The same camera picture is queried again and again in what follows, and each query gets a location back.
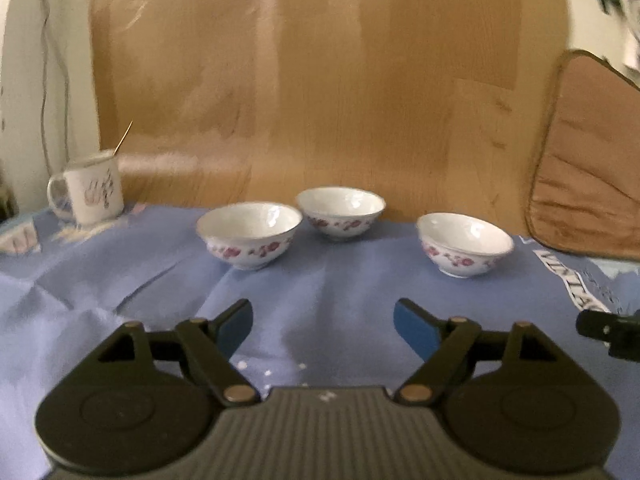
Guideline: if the thin wooden stick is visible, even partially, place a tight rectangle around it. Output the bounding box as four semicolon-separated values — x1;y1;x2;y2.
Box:
114;120;134;156

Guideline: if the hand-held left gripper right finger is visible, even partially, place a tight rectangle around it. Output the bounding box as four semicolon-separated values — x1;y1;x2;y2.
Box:
393;298;558;406

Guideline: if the white printed mug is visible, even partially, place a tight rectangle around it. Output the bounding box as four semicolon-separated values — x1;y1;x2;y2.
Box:
46;150;125;226

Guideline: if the white power adapter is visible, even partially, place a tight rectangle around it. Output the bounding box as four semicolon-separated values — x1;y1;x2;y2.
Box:
597;0;640;72

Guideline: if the brown seat cushion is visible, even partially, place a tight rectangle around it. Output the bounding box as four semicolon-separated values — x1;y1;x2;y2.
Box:
525;49;640;262

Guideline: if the wood pattern sheet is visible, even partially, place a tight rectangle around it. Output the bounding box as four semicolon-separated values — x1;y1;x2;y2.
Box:
89;0;572;224

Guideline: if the white floral bowl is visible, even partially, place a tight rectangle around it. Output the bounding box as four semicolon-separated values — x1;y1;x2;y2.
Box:
295;186;387;243
196;202;304;271
416;212;515;279

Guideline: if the grey wall cable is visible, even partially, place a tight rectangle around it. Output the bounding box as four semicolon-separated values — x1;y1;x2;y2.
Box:
39;0;72;177

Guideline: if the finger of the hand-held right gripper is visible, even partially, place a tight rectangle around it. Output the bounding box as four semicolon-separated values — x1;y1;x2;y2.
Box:
575;309;640;359

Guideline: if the blue printed cloth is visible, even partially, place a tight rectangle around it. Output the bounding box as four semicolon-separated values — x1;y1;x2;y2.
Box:
0;202;640;463

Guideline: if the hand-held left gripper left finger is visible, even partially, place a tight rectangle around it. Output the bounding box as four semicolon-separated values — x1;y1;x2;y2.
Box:
97;298;262;407

